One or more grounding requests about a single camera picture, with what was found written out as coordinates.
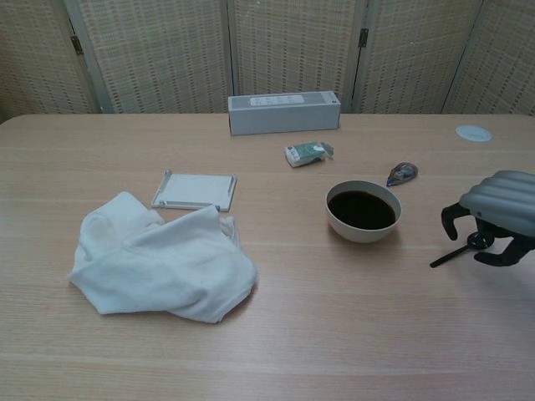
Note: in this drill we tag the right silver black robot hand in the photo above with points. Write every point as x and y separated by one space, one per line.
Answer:
505 196

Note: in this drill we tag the black plastic spoon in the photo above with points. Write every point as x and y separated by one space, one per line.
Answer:
451 256

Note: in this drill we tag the white bowl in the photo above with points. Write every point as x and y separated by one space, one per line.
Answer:
361 211

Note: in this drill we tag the correction tape dispenser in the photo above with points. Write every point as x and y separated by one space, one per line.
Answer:
402 173

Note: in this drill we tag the green white tissue packet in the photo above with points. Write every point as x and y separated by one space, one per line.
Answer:
305 153

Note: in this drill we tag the grey rectangular speaker box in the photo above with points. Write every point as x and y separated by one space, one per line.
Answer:
284 119

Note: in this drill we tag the white square plastic tray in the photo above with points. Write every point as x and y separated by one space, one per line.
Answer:
196 190

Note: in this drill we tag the crumpled white cloth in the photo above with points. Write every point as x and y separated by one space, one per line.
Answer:
167 267

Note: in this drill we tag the woven folding screen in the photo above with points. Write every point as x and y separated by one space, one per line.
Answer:
167 54

